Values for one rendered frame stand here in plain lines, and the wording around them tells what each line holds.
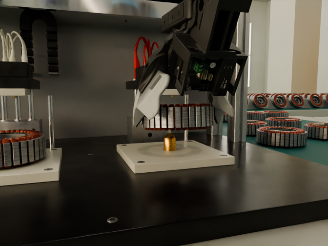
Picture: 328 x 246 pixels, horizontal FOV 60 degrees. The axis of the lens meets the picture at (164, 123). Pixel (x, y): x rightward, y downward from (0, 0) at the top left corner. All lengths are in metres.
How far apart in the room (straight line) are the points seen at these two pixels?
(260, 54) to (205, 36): 8.27
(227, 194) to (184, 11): 0.22
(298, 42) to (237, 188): 4.11
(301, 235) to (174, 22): 0.28
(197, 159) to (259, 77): 8.14
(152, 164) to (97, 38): 0.39
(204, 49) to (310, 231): 0.20
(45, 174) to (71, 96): 0.34
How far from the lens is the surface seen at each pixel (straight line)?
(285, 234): 0.30
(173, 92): 0.48
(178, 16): 0.38
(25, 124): 0.56
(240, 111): 0.63
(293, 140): 0.69
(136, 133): 0.57
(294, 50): 4.34
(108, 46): 0.69
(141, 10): 0.56
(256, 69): 8.47
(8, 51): 0.61
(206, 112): 0.40
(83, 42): 0.69
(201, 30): 0.33
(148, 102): 0.38
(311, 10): 4.60
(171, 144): 0.45
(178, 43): 0.34
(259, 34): 8.62
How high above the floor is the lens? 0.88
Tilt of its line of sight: 6 degrees down
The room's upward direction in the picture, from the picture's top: straight up
